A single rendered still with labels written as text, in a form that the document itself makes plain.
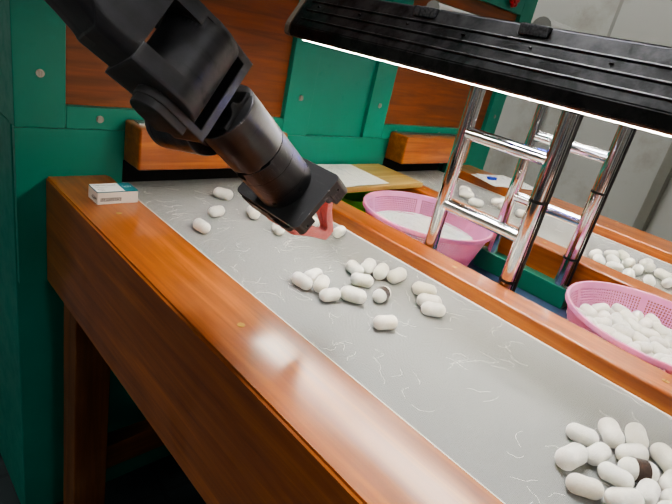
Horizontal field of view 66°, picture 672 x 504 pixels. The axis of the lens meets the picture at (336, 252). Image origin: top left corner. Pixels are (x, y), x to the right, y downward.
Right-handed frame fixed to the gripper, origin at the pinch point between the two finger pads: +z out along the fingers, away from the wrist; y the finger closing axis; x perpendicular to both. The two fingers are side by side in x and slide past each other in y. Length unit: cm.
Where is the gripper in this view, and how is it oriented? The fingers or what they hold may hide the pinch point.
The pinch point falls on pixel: (325, 230)
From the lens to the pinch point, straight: 57.7
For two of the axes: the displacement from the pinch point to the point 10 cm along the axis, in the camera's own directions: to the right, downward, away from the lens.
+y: -6.6, -4.3, 6.1
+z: 4.1, 4.8, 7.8
